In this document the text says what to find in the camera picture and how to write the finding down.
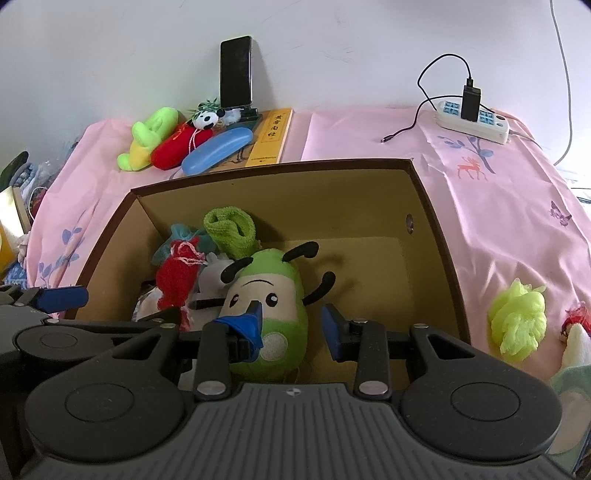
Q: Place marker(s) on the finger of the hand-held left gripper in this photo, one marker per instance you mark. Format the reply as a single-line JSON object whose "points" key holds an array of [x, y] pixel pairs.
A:
{"points": [[138, 323], [60, 297]]}

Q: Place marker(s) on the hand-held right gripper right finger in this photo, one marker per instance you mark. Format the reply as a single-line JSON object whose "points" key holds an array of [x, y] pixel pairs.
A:
{"points": [[332, 332]]}

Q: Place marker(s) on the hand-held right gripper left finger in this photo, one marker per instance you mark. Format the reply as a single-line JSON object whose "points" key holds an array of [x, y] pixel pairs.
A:
{"points": [[247, 330]]}

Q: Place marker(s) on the white printed packet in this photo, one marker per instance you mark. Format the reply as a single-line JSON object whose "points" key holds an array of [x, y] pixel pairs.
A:
{"points": [[145, 302]]}

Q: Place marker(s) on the red knitted toy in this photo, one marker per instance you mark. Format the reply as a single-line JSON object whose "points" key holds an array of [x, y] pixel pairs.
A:
{"points": [[175, 277]]}

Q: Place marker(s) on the green pea plush toy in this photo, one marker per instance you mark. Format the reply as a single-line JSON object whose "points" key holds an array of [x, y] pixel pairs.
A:
{"points": [[277, 277]]}

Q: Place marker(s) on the white soft toy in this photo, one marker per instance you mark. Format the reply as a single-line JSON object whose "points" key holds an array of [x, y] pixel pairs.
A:
{"points": [[212, 277]]}

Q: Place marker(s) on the teal cloth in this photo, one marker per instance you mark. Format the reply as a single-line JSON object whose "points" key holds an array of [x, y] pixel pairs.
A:
{"points": [[182, 230]]}

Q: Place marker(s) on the brown cardboard box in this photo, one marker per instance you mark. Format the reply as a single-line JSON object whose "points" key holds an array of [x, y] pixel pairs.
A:
{"points": [[360, 207]]}

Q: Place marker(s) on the blue patterned cloth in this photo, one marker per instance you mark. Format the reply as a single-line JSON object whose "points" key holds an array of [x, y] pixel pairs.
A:
{"points": [[16, 277]]}

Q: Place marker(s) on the clear plastic bags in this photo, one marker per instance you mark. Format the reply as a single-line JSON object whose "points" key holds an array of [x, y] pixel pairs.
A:
{"points": [[39, 184]]}

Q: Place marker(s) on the dark green object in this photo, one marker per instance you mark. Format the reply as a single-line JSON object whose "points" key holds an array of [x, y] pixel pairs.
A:
{"points": [[14, 166]]}

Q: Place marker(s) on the red plush toy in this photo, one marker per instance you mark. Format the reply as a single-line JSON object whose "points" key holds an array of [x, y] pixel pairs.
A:
{"points": [[173, 147]]}

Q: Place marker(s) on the blue glasses case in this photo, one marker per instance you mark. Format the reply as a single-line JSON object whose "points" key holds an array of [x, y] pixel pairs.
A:
{"points": [[212, 152]]}

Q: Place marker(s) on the yellow-green mesh bath sponge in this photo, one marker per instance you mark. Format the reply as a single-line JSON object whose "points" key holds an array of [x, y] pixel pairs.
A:
{"points": [[517, 323]]}

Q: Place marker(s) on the green yellow plush toy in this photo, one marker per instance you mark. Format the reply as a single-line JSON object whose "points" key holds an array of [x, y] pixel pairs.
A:
{"points": [[147, 134]]}

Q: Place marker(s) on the pink printed tablecloth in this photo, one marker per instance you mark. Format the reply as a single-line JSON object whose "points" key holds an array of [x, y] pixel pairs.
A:
{"points": [[485, 221]]}

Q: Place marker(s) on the yellow book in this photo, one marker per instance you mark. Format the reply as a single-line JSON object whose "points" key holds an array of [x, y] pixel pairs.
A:
{"points": [[270, 138]]}

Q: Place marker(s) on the black phone stand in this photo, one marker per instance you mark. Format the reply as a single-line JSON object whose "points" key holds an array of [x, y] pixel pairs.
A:
{"points": [[251, 117]]}

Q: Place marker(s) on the panda plush toy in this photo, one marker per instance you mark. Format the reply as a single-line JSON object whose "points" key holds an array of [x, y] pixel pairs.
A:
{"points": [[205, 121]]}

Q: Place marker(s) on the red white small plush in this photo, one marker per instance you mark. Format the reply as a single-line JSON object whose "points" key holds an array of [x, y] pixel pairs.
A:
{"points": [[577, 318]]}

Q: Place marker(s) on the white power strip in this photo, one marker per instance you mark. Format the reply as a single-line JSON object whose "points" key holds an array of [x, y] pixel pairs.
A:
{"points": [[496, 131]]}

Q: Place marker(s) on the black smartphone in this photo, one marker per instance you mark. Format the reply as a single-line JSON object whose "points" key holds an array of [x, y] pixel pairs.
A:
{"points": [[235, 69]]}

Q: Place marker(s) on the black charger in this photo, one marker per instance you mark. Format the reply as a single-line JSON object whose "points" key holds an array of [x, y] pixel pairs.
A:
{"points": [[471, 104]]}

